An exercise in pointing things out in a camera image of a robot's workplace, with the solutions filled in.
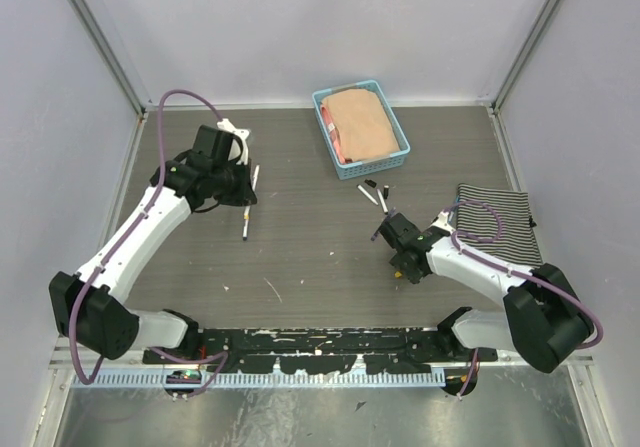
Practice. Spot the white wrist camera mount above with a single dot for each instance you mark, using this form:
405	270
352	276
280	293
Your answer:
239	150
441	221

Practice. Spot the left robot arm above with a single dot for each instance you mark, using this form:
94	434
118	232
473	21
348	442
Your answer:
89	304

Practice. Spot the light blue slotted cable duct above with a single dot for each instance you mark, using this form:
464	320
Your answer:
190	380

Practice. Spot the black white striped cloth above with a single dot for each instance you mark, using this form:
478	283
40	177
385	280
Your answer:
498	223

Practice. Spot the white pen with black end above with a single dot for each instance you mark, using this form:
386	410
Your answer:
382	201

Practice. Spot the light blue perforated basket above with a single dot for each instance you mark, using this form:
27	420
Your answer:
358	169

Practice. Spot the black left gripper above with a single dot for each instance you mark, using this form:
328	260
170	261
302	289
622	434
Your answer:
245	196

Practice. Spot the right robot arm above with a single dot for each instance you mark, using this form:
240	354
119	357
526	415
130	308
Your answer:
540	316

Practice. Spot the purple pen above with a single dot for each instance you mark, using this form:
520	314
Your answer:
387	217

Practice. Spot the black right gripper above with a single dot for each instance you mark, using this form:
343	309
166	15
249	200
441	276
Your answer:
412	275

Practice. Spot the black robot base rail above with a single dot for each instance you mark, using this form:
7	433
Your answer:
323	351

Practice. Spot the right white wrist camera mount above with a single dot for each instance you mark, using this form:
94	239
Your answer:
441	221

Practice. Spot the short white pen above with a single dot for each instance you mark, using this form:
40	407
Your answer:
366	193

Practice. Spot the peach folded towel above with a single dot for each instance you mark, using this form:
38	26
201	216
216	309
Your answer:
359	128

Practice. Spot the white marker with yellow end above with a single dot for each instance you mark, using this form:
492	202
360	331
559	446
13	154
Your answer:
255	177

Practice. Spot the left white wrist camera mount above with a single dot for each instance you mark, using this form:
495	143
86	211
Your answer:
239	150

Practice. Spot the white marker with blue end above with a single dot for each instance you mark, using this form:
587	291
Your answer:
246	221

